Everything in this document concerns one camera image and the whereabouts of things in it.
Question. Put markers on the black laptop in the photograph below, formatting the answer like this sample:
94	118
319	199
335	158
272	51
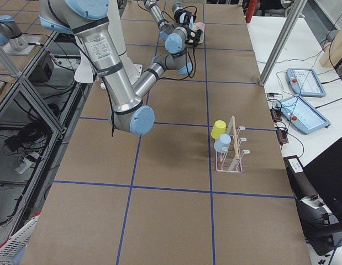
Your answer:
325	175

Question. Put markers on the light blue plastic cup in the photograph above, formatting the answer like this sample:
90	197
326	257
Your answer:
222	143

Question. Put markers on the aluminium frame post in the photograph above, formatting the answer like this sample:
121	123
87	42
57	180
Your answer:
285	32

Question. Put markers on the blue teach pendant near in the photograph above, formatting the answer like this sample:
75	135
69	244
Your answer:
302	115

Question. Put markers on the brown paper table mat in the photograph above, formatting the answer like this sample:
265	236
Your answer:
157	199

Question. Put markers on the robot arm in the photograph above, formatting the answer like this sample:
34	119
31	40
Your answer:
96	24
164	26

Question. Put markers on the yellow plastic cup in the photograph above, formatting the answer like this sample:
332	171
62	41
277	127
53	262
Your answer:
219	128

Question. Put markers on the white wire cup rack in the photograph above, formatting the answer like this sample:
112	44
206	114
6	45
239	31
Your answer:
231	161

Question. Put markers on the beige paper cup tray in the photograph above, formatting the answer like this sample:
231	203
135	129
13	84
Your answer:
200	38

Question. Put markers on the pink plastic cup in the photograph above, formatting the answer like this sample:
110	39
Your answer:
199	28

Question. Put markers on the blue teach pendant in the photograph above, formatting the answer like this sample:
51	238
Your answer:
302	115
305	82

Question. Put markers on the blue teach pendant far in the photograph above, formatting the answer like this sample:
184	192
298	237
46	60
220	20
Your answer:
305	82

